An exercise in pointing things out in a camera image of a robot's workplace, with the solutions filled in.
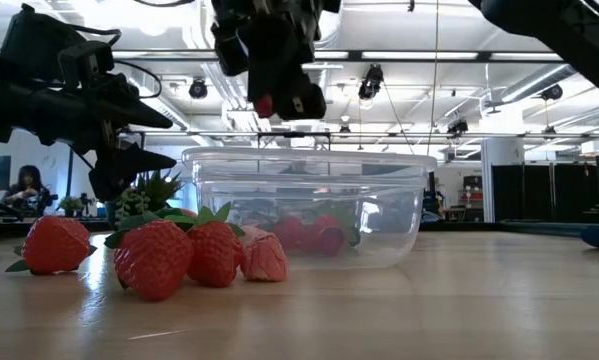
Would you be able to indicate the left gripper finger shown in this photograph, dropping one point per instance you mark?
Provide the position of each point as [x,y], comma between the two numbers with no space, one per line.
[139,115]
[124,170]

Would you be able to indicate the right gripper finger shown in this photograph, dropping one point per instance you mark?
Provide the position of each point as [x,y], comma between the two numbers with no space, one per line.
[260,85]
[299,97]

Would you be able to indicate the red plastic cherry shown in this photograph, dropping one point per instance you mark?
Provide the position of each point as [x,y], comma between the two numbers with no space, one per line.
[264,106]

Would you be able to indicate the red plastic strawberry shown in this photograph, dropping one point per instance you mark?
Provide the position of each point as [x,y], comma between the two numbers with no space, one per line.
[289,232]
[214,255]
[151,260]
[54,245]
[329,236]

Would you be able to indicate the clear plastic tupperware container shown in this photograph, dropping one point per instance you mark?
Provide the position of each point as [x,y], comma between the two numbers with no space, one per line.
[389,210]

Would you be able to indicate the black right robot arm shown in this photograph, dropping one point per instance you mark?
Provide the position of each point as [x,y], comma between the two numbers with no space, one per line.
[569,30]

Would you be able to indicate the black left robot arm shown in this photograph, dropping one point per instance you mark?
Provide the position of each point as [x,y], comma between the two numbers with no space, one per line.
[29,35]

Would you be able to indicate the small potted succulent plant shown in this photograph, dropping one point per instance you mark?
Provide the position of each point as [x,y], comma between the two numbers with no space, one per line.
[154,190]

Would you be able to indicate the black ceiling spot lamp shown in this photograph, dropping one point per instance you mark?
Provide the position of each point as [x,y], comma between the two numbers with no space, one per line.
[458,126]
[371,82]
[551,92]
[198,89]

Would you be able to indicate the person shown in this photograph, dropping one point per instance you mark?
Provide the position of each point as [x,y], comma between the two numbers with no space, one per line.
[26,187]

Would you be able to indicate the white column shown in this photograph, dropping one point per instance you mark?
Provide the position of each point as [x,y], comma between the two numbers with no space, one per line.
[501,180]

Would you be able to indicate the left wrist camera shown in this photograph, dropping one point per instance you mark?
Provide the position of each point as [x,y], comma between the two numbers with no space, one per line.
[86,65]

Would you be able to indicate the black aluminium table frame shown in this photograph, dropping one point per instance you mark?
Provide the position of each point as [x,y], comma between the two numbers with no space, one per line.
[479,227]

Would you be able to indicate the black partition wall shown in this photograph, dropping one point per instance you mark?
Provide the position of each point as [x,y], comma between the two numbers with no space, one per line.
[544,192]

